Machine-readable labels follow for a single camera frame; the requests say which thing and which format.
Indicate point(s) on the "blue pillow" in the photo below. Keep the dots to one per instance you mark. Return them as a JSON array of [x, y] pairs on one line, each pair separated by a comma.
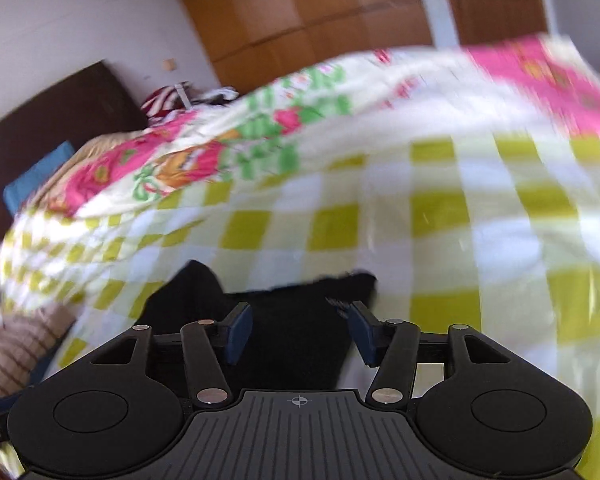
[[37, 177]]

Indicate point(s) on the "dark wooden headboard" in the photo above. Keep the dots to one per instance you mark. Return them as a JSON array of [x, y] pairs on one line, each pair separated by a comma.
[[55, 120]]

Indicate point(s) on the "white cloth heap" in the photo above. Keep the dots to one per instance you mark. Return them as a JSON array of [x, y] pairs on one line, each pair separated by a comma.
[[220, 95]]

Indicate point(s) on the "brown striped knit cloth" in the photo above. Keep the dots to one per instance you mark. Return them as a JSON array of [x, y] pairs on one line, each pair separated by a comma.
[[15, 350]]

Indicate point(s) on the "small wall hook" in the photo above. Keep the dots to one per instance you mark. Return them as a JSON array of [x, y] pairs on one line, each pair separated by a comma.
[[168, 65]]

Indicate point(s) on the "grey upright post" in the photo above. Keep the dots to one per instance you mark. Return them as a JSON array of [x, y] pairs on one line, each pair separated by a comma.
[[182, 94]]

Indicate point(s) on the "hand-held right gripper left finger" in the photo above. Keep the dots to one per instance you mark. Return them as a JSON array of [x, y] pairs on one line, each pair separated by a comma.
[[238, 332]]

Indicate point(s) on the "yellow checked bed sheet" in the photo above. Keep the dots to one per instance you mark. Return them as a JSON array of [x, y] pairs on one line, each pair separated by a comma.
[[380, 210]]

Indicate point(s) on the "red white striped cloth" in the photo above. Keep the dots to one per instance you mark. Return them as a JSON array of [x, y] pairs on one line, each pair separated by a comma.
[[159, 101]]

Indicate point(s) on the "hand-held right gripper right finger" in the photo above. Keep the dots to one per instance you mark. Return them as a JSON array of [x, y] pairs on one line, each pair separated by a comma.
[[364, 332]]

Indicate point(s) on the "black sock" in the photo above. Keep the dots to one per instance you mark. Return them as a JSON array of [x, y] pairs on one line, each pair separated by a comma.
[[290, 320]]

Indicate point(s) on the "wooden door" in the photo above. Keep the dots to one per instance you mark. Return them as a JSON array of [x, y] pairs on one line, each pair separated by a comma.
[[495, 0]]

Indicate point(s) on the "wooden wardrobe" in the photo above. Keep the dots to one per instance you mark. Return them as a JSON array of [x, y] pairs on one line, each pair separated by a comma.
[[300, 10]]

